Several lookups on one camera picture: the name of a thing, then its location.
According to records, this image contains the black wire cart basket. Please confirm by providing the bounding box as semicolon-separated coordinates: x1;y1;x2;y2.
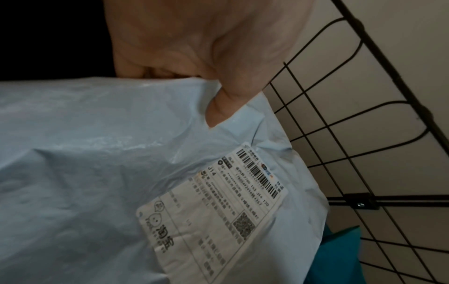
261;0;449;284

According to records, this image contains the person's left hand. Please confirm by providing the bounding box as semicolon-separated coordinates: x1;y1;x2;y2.
103;0;317;128

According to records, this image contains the teal mailer parcel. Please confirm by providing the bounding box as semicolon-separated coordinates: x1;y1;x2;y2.
306;225;367;284

